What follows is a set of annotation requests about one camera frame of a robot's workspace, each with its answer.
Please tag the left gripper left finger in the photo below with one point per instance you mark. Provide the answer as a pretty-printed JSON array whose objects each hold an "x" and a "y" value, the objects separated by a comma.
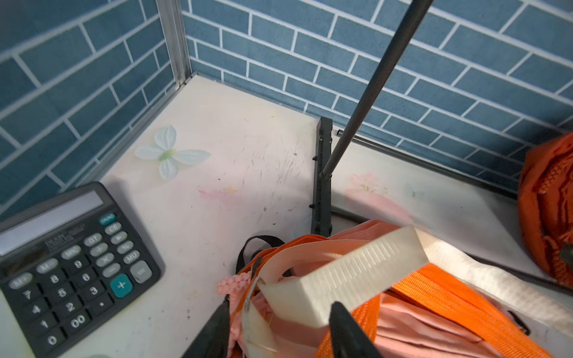
[{"x": 213, "y": 339}]

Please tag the dark orange mesh bag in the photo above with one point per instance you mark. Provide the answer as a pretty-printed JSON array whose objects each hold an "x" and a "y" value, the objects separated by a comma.
[{"x": 545, "y": 206}]

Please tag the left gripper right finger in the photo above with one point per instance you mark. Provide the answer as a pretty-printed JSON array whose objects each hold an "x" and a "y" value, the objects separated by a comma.
[{"x": 347, "y": 338}]

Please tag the black calculator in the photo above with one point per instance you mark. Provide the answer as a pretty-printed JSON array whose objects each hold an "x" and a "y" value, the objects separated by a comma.
[{"x": 69, "y": 265}]

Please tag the beige sling bag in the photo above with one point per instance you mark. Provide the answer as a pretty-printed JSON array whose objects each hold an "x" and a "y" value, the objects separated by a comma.
[{"x": 358, "y": 273}]

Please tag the black clothes rack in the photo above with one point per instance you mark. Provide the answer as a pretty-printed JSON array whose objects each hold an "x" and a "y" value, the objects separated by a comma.
[{"x": 474, "y": 83}]

